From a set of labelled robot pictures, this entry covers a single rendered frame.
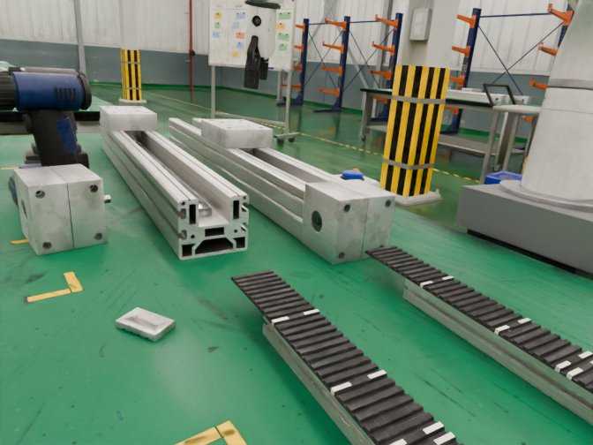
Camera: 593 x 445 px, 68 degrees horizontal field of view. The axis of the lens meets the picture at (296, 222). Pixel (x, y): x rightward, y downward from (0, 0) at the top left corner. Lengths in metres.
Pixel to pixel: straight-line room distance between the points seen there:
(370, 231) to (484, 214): 0.27
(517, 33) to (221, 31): 5.08
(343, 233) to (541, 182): 0.40
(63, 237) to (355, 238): 0.40
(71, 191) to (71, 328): 0.22
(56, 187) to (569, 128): 0.78
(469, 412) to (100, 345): 0.33
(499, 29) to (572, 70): 8.40
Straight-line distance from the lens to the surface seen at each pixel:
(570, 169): 0.86
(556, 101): 0.87
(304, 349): 0.39
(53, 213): 0.66
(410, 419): 0.34
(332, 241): 0.61
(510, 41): 9.11
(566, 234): 0.78
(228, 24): 6.81
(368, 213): 0.62
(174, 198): 0.60
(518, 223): 0.81
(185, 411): 0.38
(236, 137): 0.94
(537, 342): 0.48
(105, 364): 0.44
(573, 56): 0.87
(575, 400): 0.46
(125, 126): 1.14
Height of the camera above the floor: 1.04
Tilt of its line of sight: 20 degrees down
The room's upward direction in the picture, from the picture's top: 4 degrees clockwise
